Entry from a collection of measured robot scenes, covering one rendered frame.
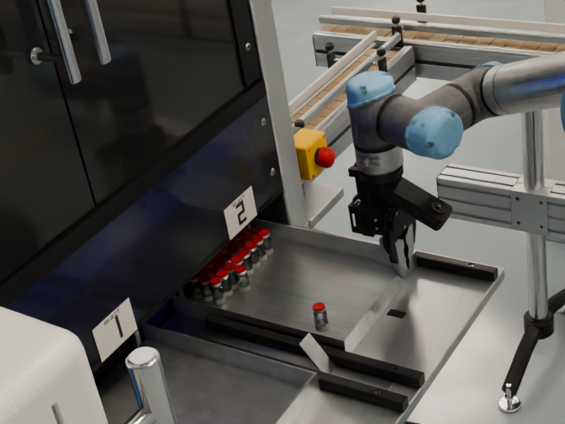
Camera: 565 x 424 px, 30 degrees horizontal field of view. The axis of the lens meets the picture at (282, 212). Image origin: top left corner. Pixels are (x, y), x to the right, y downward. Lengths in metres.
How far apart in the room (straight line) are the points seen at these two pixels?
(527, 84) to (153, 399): 0.89
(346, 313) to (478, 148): 2.30
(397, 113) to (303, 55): 3.42
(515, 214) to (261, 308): 1.07
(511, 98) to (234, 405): 0.61
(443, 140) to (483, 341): 1.59
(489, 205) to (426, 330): 1.07
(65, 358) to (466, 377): 2.32
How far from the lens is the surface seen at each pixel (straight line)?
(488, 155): 3.95
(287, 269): 1.89
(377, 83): 1.60
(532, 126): 2.59
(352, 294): 1.80
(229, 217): 1.78
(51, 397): 0.69
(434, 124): 1.52
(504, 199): 2.70
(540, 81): 1.51
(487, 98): 1.59
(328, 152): 1.97
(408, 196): 1.67
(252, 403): 1.62
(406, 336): 1.70
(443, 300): 1.77
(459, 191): 2.74
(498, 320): 3.14
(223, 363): 1.71
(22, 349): 0.70
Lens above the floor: 1.95
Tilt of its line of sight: 31 degrees down
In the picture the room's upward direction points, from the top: 10 degrees counter-clockwise
